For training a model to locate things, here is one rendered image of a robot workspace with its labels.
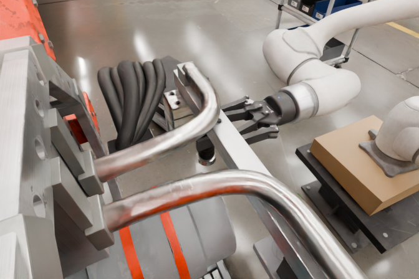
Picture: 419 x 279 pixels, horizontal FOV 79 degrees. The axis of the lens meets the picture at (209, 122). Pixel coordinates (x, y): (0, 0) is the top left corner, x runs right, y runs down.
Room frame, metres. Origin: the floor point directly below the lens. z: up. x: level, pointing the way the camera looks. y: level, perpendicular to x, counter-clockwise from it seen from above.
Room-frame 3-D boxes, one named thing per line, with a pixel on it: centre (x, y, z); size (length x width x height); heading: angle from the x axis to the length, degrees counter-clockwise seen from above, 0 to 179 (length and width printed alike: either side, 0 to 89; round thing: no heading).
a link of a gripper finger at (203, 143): (0.35, -0.01, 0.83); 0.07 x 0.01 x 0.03; 116
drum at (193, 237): (0.14, 0.08, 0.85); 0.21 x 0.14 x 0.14; 115
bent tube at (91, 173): (0.25, 0.08, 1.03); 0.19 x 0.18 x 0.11; 115
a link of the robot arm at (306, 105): (0.47, -0.20, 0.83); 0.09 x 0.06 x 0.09; 25
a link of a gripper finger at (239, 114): (0.43, -0.07, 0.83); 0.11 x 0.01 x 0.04; 104
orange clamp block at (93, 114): (0.39, 0.29, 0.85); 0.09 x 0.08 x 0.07; 25
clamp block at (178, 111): (0.35, 0.03, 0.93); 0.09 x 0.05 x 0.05; 115
